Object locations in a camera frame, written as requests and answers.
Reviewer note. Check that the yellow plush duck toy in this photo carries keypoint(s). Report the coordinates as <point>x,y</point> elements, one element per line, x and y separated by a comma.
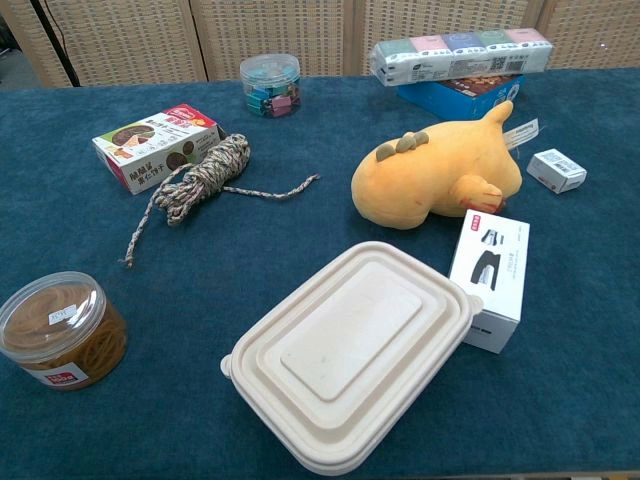
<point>425,175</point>

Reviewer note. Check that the beige lidded food container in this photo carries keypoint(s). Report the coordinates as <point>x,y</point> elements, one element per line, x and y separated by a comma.
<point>345,350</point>

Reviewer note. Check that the clear jar of binder clips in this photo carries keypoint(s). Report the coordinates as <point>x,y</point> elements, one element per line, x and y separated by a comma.
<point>270,85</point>

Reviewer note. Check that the white box with clothing print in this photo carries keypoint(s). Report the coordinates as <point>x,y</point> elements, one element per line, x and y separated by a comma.
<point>492,280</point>

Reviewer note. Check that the nut biscuit box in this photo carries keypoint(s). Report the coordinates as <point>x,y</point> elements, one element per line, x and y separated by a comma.
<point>155,147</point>

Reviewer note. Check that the blue cardboard box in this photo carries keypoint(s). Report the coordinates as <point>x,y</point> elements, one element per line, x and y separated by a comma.
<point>460,95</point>

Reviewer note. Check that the woven rattan folding screen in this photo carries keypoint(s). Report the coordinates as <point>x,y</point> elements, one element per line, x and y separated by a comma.
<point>280,35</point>

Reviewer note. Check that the multicolour tissue pack bundle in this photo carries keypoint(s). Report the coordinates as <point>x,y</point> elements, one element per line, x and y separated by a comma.
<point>460,57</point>

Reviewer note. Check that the small white cardboard box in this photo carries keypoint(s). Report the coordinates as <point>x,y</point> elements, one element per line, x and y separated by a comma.
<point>557,170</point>

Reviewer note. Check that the clear jar of rubber bands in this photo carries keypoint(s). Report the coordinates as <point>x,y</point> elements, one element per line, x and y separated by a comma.
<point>60,332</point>

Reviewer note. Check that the black stand pole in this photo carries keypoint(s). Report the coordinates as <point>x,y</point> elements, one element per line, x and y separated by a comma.
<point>60,42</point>

